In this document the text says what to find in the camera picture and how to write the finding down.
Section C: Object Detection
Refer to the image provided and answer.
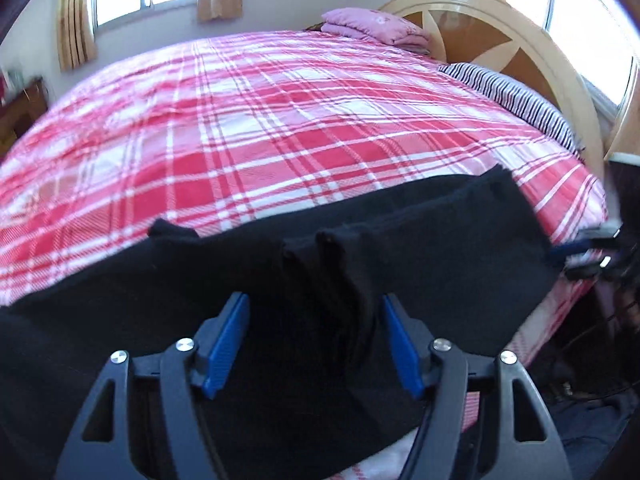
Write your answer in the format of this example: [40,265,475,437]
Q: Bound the left beige curtain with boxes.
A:
[56,0,98,72]

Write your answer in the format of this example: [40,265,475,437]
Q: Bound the folded pink blanket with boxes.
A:
[321,8,430,52]

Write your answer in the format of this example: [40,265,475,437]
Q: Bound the side window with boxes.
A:
[549,0,636,105]

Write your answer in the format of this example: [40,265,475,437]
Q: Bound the cream wooden headboard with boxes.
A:
[381,0,604,178]

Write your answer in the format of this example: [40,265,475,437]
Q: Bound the striped pillow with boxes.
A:
[438,62,582,159]

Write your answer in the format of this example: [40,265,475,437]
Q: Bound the red plaid bed sheet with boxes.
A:
[1,32,606,479]

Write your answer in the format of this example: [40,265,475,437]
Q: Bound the black pants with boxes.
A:
[1,167,561,479]

